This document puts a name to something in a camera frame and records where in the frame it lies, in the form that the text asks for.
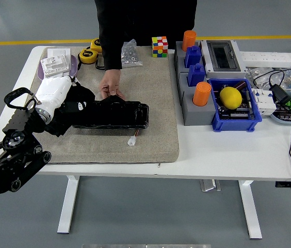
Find person's right hand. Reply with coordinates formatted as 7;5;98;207
99;69;127;100

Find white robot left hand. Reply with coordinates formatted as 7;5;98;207
34;75;81;116

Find black rag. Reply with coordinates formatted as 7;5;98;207
44;80;96;137

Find black glossy panel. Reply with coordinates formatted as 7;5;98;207
72;93;150;130

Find purple tray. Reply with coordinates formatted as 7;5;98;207
37;54;79;81

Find white socket plate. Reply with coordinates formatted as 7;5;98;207
40;55;71;78

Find clear bag of nuts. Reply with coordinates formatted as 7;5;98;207
121;39;143;68

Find white cover plate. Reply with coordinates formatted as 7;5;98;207
44;54;78;79

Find yellow tape measure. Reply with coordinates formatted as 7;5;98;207
90;38;102;53
78;48;99;65

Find colourful puzzle cube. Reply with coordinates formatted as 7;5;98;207
151;36;169;58

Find grey-brown mat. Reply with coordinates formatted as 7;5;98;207
29;45;180;165

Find grey holder block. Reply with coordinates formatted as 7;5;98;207
173;40;208;78
177;72;216;127

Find person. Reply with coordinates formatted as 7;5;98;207
94;0;198;50

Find blue block with knob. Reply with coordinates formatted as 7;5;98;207
188;63;206;87
184;45;202;69

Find orange cylinder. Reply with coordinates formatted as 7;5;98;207
182;30;197;52
192;81;212;107

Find grey distribution box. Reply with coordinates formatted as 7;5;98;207
200;40;248;79

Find white table leg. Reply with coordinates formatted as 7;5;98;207
238;180;263;240
57;175;80;235

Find yellow lemon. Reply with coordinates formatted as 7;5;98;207
219;86;243;109

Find brown cylindrical capacitor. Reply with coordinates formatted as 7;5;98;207
232;80;247;91

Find blue plastic bin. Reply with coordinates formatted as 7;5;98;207
207;78;263;133

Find dark circuit board parts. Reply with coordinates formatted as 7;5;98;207
217;103;255;120

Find silver floor plate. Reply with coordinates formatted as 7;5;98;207
199;179;221;192

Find clear bag of washers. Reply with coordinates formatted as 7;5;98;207
246;66;270;88

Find white circuit breaker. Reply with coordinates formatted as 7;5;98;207
251;88;277;116

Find white power strip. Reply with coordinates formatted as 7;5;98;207
239;51;291;68

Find brown electronic modules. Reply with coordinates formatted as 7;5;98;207
276;104;291;121

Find white flat switch plate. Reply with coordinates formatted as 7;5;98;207
47;48;72;63

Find white connector with wires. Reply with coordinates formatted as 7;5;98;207
127;129;140;147

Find black power adapter with cord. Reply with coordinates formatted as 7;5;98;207
253;67;291;190

